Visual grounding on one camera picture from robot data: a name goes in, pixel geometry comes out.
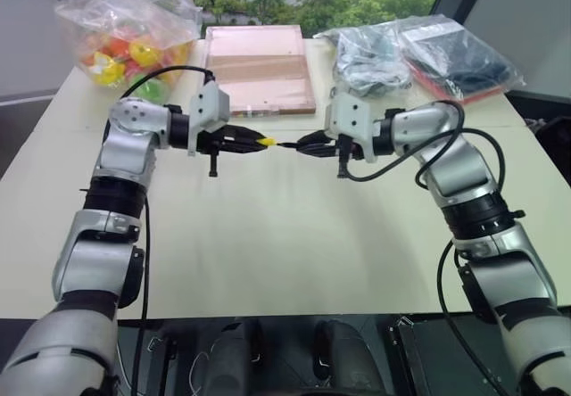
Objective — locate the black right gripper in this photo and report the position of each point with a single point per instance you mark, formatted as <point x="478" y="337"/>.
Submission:
<point x="344" y="144"/>

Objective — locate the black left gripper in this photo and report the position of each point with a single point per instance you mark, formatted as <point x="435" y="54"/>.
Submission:
<point x="218" y="139"/>

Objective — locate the yellow marker cap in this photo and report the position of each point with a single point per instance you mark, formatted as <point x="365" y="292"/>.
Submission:
<point x="267" y="141"/>

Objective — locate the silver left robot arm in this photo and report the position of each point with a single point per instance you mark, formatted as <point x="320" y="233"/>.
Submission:
<point x="127" y="146"/>

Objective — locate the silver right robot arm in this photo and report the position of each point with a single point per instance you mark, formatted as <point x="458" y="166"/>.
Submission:
<point x="450" y="146"/>

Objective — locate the pink flat box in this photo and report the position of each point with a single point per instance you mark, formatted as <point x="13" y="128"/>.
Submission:
<point x="256" y="70"/>

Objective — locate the clear bag of colourful toys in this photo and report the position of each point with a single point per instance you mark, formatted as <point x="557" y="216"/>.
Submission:
<point x="129" y="39"/>

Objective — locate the clear bag of dark items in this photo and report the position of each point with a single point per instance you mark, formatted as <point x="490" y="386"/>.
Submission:
<point x="459" y="57"/>

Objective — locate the dark rounded shape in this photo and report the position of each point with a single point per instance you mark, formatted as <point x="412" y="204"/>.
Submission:
<point x="236" y="356"/>

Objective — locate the black flat case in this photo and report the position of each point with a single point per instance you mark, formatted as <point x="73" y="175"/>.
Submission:
<point x="441" y="356"/>

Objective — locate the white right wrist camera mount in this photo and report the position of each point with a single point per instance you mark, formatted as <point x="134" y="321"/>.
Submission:
<point x="352" y="113"/>

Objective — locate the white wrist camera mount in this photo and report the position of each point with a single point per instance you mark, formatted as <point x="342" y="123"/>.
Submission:
<point x="209" y="104"/>
<point x="352" y="113"/>

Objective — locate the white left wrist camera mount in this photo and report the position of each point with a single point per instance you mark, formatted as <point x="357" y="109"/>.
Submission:
<point x="209" y="104"/>

